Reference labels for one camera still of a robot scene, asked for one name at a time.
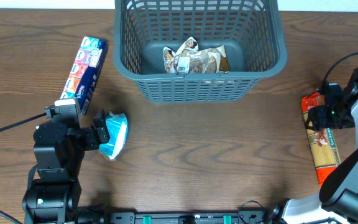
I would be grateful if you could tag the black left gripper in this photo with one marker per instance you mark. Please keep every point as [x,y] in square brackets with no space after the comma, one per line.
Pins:
[89,131]

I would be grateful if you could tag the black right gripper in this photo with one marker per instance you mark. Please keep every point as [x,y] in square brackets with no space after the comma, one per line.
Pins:
[319,119]

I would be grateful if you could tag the orange spaghetti packet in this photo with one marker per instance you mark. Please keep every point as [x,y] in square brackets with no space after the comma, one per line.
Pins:
[322,143]

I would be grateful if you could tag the brown white grain bag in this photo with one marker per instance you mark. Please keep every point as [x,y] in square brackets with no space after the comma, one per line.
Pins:
[188,59]
[168,55]

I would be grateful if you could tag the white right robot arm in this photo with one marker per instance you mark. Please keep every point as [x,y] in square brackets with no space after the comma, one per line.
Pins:
[337,200]

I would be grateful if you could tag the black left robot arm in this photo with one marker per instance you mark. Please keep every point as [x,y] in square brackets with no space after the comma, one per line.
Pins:
[53,189]

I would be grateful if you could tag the teal white pouch right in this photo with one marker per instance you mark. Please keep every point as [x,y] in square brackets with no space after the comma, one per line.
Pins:
[117,127]

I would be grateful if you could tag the Kleenex tissue multipack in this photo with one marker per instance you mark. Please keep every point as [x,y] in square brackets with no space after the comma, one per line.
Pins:
[85,71]

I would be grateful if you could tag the grey plastic mesh basket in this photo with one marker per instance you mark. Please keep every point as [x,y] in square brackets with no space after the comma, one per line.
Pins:
[251,32]

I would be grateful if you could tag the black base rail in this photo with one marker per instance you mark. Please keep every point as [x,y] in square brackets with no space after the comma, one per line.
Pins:
[250,212]

